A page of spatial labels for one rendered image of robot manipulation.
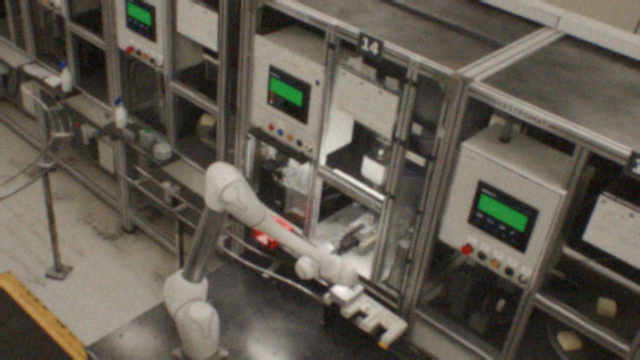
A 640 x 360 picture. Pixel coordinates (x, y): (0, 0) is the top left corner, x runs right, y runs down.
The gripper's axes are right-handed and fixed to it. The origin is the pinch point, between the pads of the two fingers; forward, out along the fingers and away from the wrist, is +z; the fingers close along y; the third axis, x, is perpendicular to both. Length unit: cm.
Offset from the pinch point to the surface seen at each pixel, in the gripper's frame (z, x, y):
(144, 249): -17, 153, -100
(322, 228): -1.8, 20.6, -9.4
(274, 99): -16, 46, 58
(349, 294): -29.5, -19.9, -7.3
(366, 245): -1.3, -6.4, -3.6
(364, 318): -28.2, -28.9, -16.6
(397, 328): -26, -45, -12
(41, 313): -95, 145, -98
